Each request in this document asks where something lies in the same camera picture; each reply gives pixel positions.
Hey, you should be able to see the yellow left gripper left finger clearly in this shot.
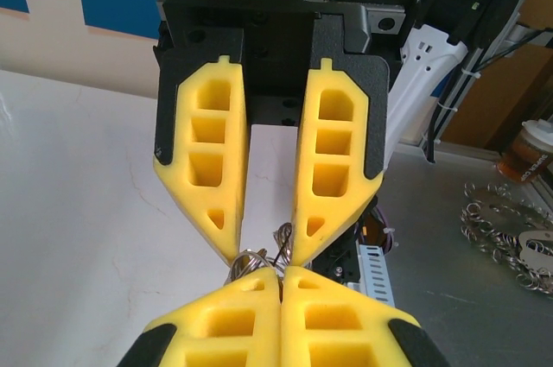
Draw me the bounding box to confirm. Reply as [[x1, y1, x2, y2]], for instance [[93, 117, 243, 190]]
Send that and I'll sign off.
[[116, 265, 282, 367]]

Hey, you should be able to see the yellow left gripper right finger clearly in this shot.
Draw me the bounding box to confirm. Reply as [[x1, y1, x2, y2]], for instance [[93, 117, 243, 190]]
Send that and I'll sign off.
[[280, 265, 453, 367]]

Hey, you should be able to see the clear plastic bag with items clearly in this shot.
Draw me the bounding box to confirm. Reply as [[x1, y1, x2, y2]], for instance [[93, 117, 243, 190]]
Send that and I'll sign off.
[[227, 222, 296, 284]]

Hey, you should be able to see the brown cardboard box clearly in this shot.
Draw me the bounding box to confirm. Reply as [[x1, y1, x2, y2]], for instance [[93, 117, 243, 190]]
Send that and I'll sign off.
[[444, 51, 553, 156]]

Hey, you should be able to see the pile of spare key rings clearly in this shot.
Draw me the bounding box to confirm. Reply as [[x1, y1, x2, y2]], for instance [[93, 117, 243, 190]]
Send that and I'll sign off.
[[460, 180, 553, 300]]

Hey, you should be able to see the grey slotted cable duct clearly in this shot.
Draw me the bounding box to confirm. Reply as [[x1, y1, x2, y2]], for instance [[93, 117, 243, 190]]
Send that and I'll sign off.
[[356, 244, 397, 307]]

